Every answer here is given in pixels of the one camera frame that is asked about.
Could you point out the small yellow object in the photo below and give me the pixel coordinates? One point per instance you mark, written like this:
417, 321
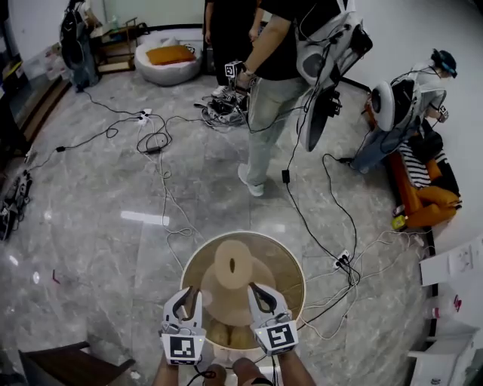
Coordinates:
399, 222

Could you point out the beige paper roll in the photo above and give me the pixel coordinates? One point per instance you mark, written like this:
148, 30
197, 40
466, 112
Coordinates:
241, 271

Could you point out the person's right forearm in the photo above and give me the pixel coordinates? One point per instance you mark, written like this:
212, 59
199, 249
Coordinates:
298, 371

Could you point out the person's leg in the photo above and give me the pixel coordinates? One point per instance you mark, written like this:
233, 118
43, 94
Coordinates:
215, 376
245, 371

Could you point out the white power strip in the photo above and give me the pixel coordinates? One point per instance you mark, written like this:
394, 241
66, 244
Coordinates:
144, 116
342, 259

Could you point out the person's black shorts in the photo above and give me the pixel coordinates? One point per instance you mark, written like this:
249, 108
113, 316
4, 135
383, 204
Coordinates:
262, 381

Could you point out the black backpack rig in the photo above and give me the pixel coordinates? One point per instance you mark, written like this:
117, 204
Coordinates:
71, 41

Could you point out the black white striped cloth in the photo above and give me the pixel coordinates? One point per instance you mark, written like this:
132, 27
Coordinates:
415, 169

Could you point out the round glass side table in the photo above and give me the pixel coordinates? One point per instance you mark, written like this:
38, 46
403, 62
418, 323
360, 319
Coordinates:
288, 275

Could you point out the clear storage boxes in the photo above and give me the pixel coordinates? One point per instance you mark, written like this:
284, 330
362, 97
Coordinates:
41, 62

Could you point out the person's right leg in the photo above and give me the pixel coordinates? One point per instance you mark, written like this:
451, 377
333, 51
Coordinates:
245, 371

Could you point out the dark wooden chair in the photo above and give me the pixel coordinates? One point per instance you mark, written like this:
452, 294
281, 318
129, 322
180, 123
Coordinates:
71, 363

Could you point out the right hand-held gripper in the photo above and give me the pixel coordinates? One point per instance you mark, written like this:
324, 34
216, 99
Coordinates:
277, 337

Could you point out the white low shelf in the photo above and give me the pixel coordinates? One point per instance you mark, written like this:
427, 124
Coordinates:
445, 362

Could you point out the person's light shoe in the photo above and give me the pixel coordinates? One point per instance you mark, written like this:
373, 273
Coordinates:
241, 337
219, 333

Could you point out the person's left leg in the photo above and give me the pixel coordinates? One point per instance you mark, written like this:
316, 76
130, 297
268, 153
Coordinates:
215, 376

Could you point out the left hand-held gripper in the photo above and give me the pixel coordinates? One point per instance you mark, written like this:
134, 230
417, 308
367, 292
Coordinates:
183, 347

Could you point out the orange cushion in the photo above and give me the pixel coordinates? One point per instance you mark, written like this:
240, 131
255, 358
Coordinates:
170, 54

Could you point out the clear bottle pink cap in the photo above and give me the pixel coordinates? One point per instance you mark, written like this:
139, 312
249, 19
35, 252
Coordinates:
447, 307

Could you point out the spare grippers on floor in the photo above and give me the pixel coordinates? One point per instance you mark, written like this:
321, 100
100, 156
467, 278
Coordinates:
15, 203

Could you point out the white backpack rig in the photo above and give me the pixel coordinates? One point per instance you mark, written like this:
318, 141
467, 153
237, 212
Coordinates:
383, 105
320, 56

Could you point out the wooden shelf cart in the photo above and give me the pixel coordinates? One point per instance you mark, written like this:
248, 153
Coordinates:
113, 49

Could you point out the orange sofa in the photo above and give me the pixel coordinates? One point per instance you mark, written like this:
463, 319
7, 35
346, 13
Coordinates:
426, 211

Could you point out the white beanbag seat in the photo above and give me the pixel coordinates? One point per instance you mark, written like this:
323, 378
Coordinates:
166, 73

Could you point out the wooden floor platform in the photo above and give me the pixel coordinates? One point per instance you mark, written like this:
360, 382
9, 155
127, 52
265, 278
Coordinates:
43, 109

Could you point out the person's left forearm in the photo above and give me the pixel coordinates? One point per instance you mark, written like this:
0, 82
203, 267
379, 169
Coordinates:
164, 373

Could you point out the black power adapter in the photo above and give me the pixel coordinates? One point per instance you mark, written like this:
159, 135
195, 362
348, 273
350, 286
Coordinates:
285, 176

